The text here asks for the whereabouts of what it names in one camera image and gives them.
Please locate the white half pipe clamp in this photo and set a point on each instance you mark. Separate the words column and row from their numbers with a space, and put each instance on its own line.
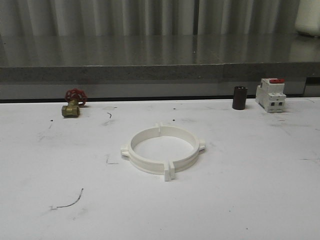
column 179, row 148
column 163, row 167

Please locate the dark brown cylinder coupling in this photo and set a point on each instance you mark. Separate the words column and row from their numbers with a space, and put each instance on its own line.
column 239, row 97

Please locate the brass valve red handwheel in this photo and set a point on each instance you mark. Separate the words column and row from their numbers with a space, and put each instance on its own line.
column 75, row 98

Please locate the grey stone counter slab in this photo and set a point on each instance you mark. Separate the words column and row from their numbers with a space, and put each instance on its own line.
column 45, row 67

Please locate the white container in background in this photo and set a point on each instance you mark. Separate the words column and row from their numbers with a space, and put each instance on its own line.
column 308, row 18

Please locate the white circuit breaker red switch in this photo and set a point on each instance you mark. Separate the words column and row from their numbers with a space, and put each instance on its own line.
column 270, row 96

